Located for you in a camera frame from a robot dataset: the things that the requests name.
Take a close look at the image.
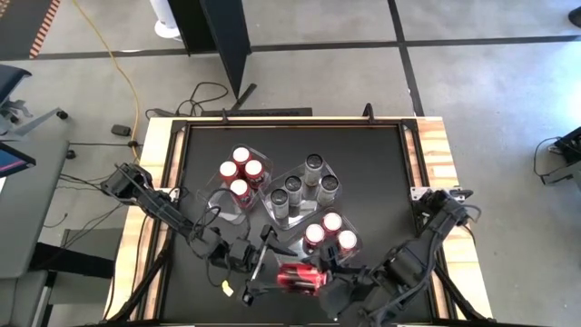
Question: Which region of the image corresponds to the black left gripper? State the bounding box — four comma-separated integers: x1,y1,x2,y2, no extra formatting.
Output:
226,225,299,306

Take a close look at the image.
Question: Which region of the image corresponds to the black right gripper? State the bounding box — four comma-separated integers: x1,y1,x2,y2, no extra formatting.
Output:
317,243,364,319

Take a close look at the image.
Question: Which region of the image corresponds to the clear plastic storage bin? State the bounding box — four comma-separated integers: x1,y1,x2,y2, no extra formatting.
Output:
271,209,364,296
199,143,274,226
261,154,342,232

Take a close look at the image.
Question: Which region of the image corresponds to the white Celsius energy drink can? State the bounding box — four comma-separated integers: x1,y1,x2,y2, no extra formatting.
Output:
283,174,304,206
269,188,291,220
317,173,340,205
303,153,324,187

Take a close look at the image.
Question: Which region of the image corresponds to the red Fanta soda can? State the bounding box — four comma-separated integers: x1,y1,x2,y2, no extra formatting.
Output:
229,178,254,209
243,158,267,190

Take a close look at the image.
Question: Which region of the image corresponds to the black flat bar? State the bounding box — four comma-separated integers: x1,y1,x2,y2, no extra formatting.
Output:
202,107,314,117

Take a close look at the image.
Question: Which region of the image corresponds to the black folding divider screen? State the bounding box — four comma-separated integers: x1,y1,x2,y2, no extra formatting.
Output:
167,0,259,113

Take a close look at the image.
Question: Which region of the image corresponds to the grey desk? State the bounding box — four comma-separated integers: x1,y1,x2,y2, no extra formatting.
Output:
0,135,70,327

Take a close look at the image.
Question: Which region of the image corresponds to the white stand base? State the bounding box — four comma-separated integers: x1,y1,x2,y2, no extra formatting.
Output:
149,0,182,41

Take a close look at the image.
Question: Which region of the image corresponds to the black equipment box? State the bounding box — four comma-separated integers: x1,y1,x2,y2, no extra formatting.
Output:
534,125,581,186

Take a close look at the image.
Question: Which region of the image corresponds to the computer screen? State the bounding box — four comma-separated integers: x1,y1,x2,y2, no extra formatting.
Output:
0,141,37,179

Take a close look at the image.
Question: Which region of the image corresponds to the blue grey office chair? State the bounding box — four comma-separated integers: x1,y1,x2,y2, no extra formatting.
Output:
0,63,69,137

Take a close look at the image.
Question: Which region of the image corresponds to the black hazard-striped floor mat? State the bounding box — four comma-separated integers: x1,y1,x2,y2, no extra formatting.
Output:
0,0,63,60

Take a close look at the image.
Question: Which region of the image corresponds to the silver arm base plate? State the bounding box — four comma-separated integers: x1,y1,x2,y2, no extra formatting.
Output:
410,185,467,202

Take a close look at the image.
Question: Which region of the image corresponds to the black diagonal frame strut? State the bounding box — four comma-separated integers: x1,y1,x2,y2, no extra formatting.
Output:
107,243,173,324
428,263,489,324

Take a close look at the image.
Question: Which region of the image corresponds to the black looped floor cable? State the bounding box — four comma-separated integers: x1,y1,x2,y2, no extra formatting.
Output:
144,81,230,120

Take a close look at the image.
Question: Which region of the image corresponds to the thin black floor cable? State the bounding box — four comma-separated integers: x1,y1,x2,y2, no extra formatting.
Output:
67,140,140,151

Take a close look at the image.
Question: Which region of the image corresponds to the yellow floor cable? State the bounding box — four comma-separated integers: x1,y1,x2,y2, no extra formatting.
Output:
72,0,142,163

